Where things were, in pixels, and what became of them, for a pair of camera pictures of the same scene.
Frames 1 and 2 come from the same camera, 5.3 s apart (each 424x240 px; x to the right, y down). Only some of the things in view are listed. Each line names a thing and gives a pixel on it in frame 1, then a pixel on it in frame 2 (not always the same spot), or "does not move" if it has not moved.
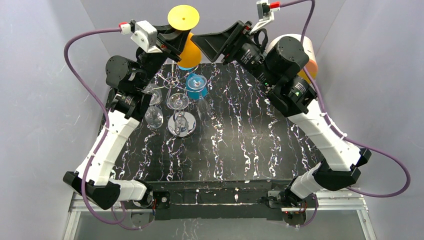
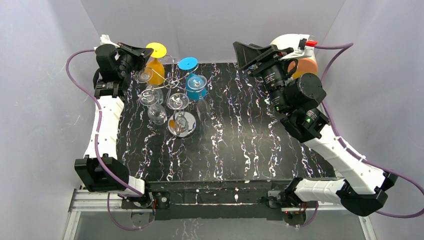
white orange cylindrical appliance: (311, 65) does not move
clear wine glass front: (179, 101) does not move
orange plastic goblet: (184, 17) to (159, 50)
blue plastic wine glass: (196, 85) to (189, 63)
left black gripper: (162, 40) to (136, 56)
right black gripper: (240, 38) to (263, 58)
